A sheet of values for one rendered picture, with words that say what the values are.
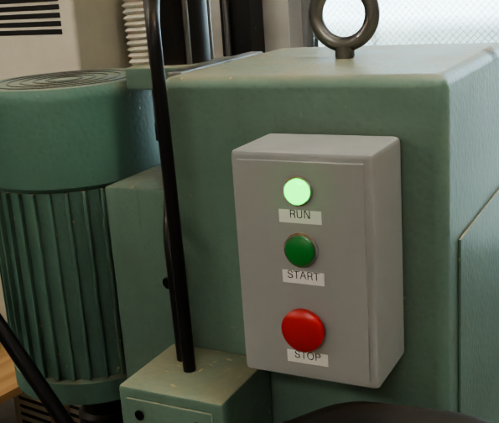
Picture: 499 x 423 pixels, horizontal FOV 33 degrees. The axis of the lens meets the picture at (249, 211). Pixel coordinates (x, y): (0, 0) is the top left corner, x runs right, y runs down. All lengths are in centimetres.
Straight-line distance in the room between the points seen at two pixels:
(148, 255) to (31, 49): 178
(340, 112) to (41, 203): 32
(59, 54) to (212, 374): 183
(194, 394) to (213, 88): 22
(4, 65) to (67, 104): 183
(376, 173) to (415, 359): 16
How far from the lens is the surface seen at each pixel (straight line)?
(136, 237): 75
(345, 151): 53
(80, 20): 237
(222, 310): 67
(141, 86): 74
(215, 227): 65
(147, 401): 64
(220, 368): 66
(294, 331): 56
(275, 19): 230
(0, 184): 81
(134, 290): 77
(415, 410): 60
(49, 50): 244
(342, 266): 54
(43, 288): 82
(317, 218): 54
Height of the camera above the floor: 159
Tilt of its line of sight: 16 degrees down
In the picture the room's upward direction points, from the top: 4 degrees counter-clockwise
